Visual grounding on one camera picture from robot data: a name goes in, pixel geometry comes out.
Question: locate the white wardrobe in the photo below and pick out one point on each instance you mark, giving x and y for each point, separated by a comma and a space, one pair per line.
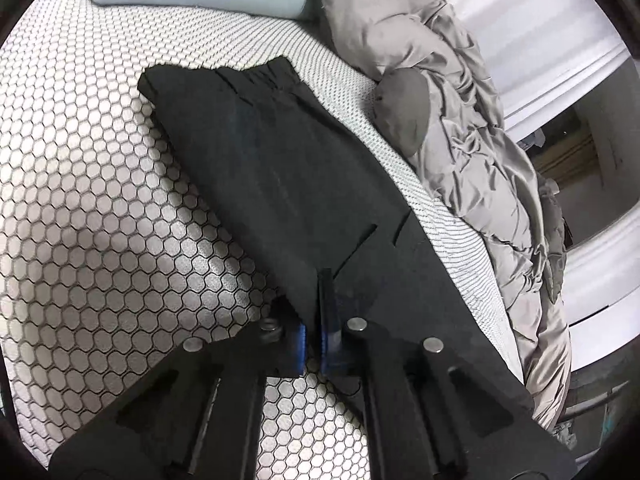
540, 25

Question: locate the grey crumpled duvet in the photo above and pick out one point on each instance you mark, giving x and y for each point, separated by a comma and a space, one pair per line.
475, 185

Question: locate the black pants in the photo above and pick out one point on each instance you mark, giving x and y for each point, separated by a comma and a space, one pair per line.
280, 160

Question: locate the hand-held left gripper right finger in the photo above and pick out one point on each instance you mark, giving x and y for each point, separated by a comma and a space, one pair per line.
330, 346

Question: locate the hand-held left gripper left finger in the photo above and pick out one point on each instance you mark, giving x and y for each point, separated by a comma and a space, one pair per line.
299, 349

